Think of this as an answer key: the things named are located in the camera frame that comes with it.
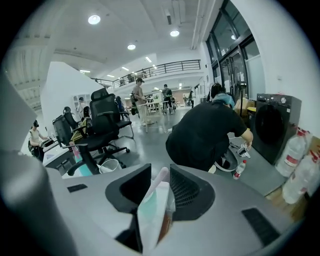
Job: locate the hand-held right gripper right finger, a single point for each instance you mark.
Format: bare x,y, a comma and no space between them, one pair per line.
190,192

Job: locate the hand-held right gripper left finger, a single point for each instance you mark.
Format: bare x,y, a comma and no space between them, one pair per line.
125,192

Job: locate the clear plastic cup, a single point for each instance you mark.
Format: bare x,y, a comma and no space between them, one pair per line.
110,166

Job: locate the white round basin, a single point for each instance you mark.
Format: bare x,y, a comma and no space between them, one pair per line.
233,163

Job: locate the small water bottle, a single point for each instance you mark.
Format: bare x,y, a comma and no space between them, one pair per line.
240,170

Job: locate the teal spray bottle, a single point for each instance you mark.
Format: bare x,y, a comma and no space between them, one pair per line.
77,156

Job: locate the black office chair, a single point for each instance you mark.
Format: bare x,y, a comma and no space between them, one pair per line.
62,128
102,112

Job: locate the wooden slat platform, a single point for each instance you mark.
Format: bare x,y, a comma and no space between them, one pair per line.
282,200

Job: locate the white table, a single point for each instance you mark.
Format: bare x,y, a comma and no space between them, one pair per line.
155,104

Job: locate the dark washing machine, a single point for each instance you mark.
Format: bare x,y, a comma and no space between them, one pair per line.
272,130

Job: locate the large clear water bottle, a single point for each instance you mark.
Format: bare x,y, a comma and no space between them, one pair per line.
302,180
293,152

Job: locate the black balcony railing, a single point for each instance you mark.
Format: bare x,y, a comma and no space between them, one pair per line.
175,65

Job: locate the round ceiling light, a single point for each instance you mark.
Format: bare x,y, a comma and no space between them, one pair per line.
174,33
94,19
131,46

